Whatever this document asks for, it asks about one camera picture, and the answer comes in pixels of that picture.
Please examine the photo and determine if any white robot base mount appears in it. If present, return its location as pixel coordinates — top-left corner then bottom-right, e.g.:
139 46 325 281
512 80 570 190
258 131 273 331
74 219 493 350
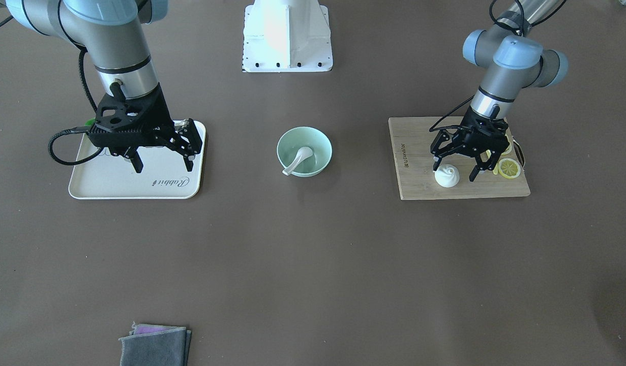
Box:
242 1 334 73

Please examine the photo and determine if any bamboo cutting board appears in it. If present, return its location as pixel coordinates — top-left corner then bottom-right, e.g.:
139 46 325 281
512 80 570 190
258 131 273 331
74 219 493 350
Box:
388 116 530 201

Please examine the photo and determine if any grey folded cloth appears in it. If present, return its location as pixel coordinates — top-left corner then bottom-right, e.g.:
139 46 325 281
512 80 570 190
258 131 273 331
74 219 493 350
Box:
119 322 192 365

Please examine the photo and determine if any yellow plastic knife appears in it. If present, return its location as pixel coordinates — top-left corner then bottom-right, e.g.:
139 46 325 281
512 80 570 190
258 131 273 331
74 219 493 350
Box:
486 150 499 175

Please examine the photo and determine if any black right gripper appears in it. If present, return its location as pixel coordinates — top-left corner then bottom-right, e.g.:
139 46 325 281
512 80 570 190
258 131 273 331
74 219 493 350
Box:
87 84 203 173

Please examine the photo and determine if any white ceramic spoon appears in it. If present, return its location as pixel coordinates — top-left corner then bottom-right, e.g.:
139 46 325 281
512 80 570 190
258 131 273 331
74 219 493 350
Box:
282 146 314 176

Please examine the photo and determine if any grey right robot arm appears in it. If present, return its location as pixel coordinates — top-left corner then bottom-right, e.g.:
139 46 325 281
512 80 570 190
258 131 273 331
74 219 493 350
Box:
0 1 203 173

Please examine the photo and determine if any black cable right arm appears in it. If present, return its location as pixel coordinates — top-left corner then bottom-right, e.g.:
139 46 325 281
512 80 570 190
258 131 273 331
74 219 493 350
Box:
48 48 110 167

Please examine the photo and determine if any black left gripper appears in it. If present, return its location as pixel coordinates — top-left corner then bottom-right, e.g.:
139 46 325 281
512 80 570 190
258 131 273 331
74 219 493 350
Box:
430 107 509 181

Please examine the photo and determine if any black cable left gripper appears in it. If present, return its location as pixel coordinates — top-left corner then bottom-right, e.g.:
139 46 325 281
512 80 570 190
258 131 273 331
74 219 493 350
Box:
429 0 527 133

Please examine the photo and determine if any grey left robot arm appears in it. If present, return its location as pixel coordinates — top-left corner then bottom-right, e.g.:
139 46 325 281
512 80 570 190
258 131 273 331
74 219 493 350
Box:
430 1 569 181

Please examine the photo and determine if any light green bowl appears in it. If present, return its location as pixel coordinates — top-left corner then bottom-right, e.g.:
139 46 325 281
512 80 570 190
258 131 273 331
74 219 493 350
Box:
277 127 332 177

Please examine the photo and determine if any cream rabbit print tray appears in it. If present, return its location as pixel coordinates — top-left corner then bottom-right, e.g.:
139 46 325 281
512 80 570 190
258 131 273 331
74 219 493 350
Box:
68 147 205 199

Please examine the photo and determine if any lower lemon slice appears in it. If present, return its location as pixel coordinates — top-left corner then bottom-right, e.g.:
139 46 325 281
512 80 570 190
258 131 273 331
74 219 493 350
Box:
498 158 522 179

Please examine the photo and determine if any white steamed bun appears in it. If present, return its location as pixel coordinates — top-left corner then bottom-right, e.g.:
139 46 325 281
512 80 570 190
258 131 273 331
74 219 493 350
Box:
434 164 461 188

